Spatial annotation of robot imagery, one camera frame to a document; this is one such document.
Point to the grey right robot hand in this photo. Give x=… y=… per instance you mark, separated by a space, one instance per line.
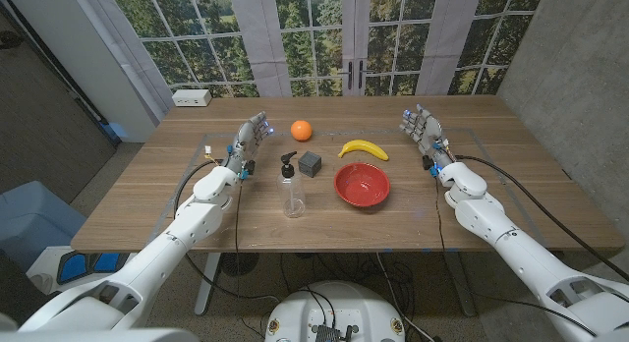
x=430 y=133

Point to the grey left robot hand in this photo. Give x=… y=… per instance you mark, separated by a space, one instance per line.
x=245 y=143

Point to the clear dispenser bottle black pump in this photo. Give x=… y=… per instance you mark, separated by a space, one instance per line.
x=291 y=197

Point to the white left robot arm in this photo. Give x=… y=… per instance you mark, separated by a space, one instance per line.
x=147 y=263

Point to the white robot shoulder cover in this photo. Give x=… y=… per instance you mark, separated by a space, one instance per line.
x=98 y=336

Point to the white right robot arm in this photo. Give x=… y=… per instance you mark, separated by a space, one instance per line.
x=521 y=253

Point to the yellow banana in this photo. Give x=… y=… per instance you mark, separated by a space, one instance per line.
x=366 y=148

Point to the red bowl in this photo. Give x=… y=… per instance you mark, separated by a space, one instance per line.
x=362 y=185

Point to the orange fruit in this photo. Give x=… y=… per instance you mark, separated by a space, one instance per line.
x=301 y=131

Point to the dark grey cube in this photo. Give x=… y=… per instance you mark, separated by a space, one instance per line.
x=309 y=164

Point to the white power strip box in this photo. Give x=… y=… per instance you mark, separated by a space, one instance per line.
x=191 y=97

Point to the printed window garden backdrop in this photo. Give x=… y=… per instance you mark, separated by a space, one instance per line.
x=314 y=47

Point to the round black floor fan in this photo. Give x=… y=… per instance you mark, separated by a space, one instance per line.
x=239 y=263

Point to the white table leg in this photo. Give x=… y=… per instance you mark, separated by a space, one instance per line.
x=209 y=278

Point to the grey table leg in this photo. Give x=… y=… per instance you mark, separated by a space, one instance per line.
x=459 y=283

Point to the white robot torso base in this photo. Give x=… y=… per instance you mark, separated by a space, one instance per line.
x=334 y=307

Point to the blue plastic bin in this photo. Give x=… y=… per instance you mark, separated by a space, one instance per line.
x=34 y=224

